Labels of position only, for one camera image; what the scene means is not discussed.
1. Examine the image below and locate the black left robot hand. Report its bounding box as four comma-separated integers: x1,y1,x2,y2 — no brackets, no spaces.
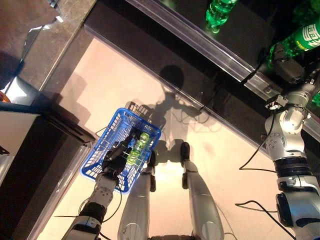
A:
101,134,135,175

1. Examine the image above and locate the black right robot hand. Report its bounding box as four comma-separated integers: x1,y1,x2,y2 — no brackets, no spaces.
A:
271,44,307,85

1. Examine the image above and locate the blue plastic shopping basket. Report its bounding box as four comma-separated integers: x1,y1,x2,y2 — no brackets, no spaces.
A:
79,107,162,195

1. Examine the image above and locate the green drink bottle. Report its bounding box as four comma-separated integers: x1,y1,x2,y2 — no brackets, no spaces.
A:
126,131,151,166

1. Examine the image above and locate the black left robot foot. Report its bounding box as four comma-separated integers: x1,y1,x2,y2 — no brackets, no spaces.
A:
147,149,158,173

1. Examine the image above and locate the black robot foot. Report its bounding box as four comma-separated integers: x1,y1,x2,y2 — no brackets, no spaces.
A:
147,149,158,173
180,141,191,162

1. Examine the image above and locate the silver left robot leg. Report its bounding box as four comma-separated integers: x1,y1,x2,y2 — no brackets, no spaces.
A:
117,172,157,240

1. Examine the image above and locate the silver robot leg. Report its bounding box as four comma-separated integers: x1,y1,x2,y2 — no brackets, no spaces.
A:
181,161,225,240
117,172,157,240

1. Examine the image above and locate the black right robot foot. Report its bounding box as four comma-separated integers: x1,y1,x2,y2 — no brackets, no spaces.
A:
180,141,191,162

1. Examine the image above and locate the dark end shelf unit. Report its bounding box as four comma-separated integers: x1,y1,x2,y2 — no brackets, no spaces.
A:
0,101,97,240

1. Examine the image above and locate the dark robot waist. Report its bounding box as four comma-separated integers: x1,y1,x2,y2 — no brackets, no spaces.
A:
148,234,194,240

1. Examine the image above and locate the silver right robot leg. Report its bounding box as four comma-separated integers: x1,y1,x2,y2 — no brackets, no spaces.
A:
181,161,225,240

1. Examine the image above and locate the small orange object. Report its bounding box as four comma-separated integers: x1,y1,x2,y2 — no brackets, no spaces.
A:
0,91,12,104

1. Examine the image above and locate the silver tape strip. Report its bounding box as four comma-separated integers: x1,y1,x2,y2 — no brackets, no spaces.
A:
23,15,64,41

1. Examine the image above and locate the brown fabric curtain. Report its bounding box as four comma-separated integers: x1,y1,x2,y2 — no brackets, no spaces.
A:
0,0,60,33

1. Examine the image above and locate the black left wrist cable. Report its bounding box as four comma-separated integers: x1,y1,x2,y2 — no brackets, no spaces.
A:
101,188,124,224

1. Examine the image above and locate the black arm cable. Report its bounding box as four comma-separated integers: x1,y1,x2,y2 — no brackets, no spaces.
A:
234,199,297,240

